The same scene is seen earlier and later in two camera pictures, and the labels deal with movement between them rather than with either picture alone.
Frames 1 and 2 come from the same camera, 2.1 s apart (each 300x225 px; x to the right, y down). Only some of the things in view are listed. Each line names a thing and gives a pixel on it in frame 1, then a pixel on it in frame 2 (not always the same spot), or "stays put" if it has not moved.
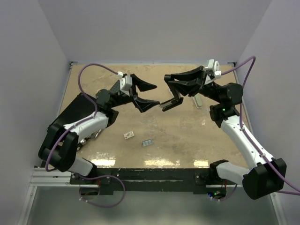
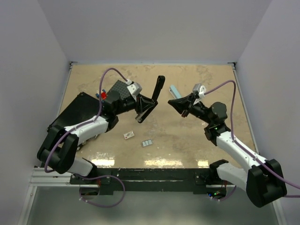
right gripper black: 191,88 -> 183,105
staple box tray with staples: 147,142 stays put
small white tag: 128,134 stays put
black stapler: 176,88 -> 161,80
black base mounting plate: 194,179 stays put
